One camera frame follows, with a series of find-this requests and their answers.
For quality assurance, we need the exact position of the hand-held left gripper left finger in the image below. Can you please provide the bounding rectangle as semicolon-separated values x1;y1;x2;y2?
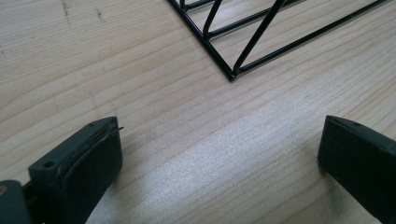
27;116;124;224

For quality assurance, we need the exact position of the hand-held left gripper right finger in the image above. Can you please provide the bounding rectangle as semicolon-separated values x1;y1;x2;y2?
317;115;396;224

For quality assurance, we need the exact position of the black wire rack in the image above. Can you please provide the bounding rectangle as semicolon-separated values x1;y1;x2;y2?
166;0;390;82

